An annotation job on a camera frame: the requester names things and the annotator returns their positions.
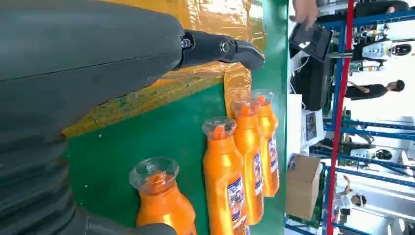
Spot orange drink bottle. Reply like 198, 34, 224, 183
231, 98, 265, 225
201, 117, 250, 235
129, 157, 197, 235
251, 89, 280, 198

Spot black tablet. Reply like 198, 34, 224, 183
288, 23, 334, 63

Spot brown cardboard box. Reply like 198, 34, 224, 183
285, 155, 322, 222

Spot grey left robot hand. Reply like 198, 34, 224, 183
0, 0, 266, 143

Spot white printed leaflet stand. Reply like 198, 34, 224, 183
300, 109, 325, 146

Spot yellow plastic sheet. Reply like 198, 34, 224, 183
61, 0, 267, 139

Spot blue metal frame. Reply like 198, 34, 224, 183
319, 9, 415, 141
285, 146, 415, 235

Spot background humanoid robot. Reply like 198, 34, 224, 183
351, 30, 414, 73
313, 138, 394, 163

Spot black carry bag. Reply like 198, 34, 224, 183
290, 48, 332, 112

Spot green table mat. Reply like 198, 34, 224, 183
63, 0, 289, 235

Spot red pole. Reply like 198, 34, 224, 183
325, 0, 356, 235

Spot person in black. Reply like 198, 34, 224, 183
345, 79, 406, 101

